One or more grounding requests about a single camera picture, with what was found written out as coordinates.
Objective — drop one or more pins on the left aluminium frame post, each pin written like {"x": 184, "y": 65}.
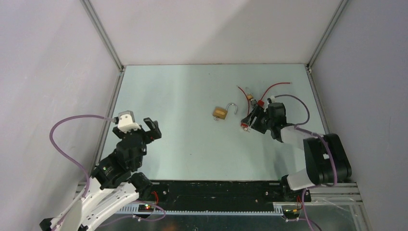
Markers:
{"x": 98, "y": 25}

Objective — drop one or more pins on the controller board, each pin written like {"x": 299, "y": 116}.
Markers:
{"x": 291, "y": 214}
{"x": 146, "y": 208}

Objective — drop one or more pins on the small key bunch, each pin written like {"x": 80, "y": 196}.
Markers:
{"x": 253, "y": 103}

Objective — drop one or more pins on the small brass padlock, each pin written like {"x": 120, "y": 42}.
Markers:
{"x": 248, "y": 93}

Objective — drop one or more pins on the red cable seal open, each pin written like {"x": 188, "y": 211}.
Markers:
{"x": 261, "y": 101}

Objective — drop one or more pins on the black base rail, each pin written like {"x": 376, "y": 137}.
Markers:
{"x": 220, "y": 196}

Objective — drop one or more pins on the left controller board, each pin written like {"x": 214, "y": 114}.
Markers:
{"x": 146, "y": 208}

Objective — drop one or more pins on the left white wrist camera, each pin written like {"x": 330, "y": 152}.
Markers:
{"x": 126, "y": 122}

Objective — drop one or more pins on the right controller board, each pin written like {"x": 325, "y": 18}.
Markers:
{"x": 291, "y": 214}

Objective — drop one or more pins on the right aluminium frame post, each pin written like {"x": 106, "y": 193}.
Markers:
{"x": 327, "y": 32}

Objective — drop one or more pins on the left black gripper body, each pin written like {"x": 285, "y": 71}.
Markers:
{"x": 143, "y": 131}

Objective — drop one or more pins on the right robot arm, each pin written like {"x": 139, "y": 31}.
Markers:
{"x": 325, "y": 158}

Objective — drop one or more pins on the aluminium frame post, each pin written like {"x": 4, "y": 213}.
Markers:
{"x": 98, "y": 25}
{"x": 327, "y": 32}

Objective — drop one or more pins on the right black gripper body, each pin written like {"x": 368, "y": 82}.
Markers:
{"x": 261, "y": 123}

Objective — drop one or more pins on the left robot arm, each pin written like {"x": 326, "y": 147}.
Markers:
{"x": 114, "y": 182}

